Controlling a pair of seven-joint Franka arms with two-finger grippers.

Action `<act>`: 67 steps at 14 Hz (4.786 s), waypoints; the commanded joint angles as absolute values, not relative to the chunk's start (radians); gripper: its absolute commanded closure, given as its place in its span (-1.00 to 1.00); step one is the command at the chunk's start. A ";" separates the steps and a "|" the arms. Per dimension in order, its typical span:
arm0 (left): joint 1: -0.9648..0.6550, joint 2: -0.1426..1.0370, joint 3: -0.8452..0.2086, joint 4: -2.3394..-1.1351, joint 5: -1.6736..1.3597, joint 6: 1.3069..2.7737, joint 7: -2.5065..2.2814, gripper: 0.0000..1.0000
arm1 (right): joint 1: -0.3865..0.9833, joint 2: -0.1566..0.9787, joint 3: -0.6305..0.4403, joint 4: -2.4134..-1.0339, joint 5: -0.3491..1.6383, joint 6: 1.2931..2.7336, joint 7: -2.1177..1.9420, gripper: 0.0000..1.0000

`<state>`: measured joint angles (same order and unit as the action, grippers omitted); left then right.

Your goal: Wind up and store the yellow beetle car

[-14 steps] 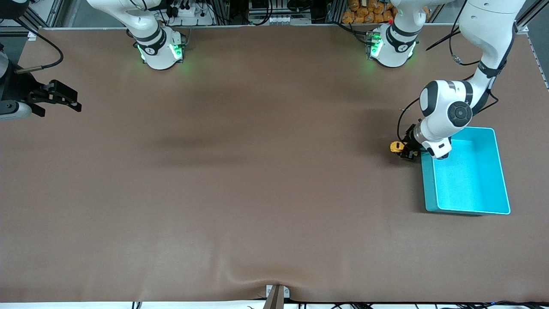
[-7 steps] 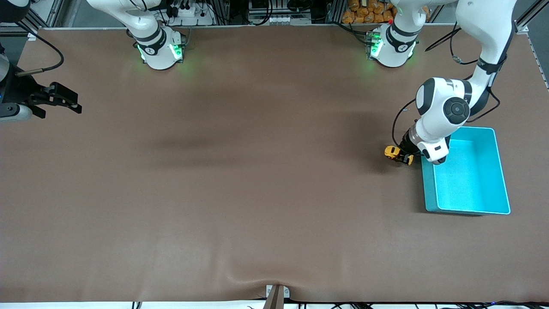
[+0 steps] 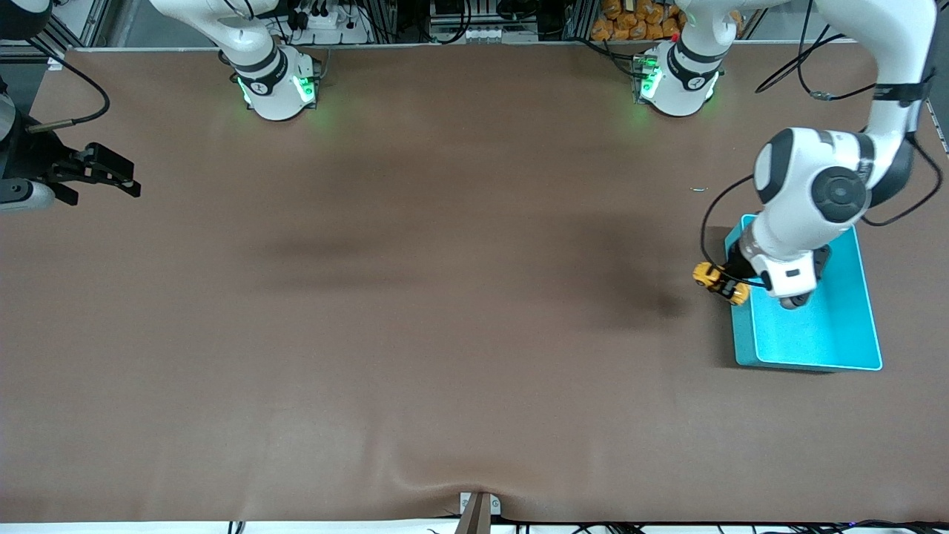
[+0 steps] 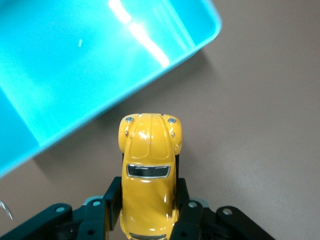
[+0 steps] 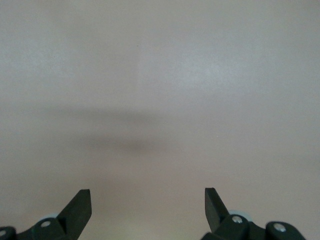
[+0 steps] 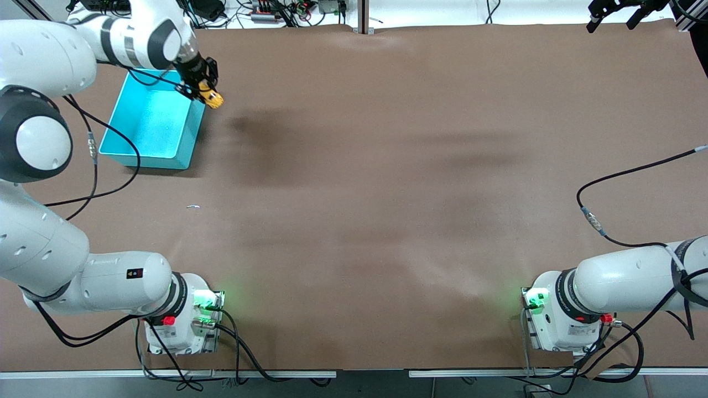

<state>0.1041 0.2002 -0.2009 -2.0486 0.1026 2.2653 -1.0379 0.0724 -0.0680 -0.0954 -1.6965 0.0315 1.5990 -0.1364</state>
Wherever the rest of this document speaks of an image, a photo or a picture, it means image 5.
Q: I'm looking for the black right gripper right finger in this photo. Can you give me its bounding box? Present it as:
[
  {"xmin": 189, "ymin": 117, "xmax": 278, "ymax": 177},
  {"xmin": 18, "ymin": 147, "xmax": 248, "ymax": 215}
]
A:
[{"xmin": 201, "ymin": 187, "xmax": 307, "ymax": 240}]

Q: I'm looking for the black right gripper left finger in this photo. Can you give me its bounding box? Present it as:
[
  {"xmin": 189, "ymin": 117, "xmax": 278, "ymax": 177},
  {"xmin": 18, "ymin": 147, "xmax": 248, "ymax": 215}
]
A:
[{"xmin": 0, "ymin": 189, "xmax": 93, "ymax": 240}]

